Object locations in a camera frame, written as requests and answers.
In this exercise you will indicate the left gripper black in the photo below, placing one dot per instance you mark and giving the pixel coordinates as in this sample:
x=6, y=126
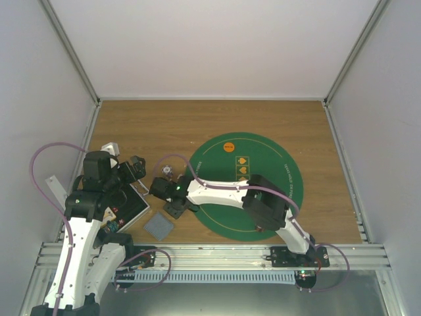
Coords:
x=139, y=169

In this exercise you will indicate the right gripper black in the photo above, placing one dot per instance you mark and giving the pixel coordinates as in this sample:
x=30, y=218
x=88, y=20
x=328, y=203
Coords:
x=175, y=213

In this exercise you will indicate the orange big blind button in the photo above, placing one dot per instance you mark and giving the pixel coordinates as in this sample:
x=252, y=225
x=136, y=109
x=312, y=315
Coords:
x=229, y=147

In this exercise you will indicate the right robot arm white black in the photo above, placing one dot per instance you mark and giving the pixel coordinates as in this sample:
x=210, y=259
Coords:
x=268, y=207

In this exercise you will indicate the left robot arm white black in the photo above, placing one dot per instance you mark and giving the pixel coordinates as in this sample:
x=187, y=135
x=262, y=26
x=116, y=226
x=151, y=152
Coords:
x=77, y=289

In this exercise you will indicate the grey ribbed card tray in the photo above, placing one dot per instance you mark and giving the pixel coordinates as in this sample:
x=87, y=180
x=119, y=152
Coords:
x=159, y=226

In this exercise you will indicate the black aluminium poker case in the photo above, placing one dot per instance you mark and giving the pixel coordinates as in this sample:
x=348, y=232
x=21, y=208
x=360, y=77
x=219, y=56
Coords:
x=130, y=207

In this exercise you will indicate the green round poker mat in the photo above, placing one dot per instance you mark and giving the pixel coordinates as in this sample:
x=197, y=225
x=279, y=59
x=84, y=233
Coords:
x=253, y=154

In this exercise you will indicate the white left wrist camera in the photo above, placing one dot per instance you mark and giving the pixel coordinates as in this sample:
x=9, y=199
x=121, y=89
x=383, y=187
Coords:
x=113, y=149

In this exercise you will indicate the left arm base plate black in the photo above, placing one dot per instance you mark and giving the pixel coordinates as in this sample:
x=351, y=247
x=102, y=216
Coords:
x=142, y=262

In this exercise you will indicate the grey slotted cable duct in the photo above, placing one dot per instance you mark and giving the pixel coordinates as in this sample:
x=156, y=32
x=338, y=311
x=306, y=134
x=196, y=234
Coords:
x=211, y=277

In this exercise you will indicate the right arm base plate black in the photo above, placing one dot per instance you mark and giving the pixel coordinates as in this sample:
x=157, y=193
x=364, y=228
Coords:
x=280, y=256

